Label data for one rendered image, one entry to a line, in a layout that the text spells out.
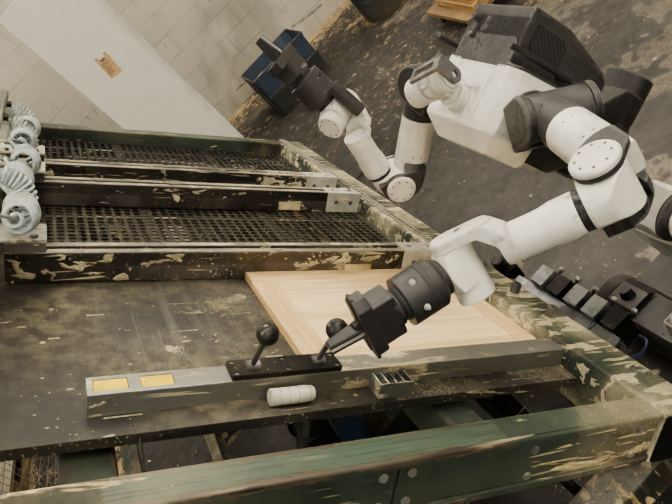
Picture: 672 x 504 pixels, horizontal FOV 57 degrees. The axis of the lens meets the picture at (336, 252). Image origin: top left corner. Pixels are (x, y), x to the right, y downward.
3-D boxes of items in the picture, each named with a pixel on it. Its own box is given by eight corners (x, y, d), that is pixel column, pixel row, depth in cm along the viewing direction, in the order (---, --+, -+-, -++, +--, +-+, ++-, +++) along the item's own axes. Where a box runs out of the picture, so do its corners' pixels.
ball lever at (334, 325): (327, 372, 110) (354, 332, 101) (308, 374, 109) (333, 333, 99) (322, 353, 112) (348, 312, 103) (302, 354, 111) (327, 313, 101)
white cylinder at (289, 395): (271, 410, 102) (315, 405, 106) (273, 395, 101) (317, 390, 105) (265, 400, 105) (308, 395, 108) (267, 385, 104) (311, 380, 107)
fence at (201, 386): (560, 365, 134) (565, 349, 132) (86, 418, 93) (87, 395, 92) (544, 353, 138) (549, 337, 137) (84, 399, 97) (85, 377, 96)
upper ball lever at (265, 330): (263, 378, 105) (285, 337, 96) (241, 380, 104) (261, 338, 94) (259, 358, 107) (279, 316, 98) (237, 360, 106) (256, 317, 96)
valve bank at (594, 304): (681, 353, 151) (648, 300, 138) (640, 395, 151) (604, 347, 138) (541, 271, 193) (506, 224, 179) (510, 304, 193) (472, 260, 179)
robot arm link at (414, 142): (415, 179, 178) (430, 106, 165) (426, 203, 168) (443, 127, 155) (376, 178, 176) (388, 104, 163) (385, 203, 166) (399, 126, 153)
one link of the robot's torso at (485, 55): (547, 55, 159) (444, -8, 141) (657, 73, 131) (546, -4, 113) (495, 162, 166) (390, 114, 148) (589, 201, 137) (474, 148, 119)
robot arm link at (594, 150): (685, 196, 92) (607, 143, 111) (654, 132, 86) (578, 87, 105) (616, 241, 95) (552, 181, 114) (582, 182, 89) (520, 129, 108)
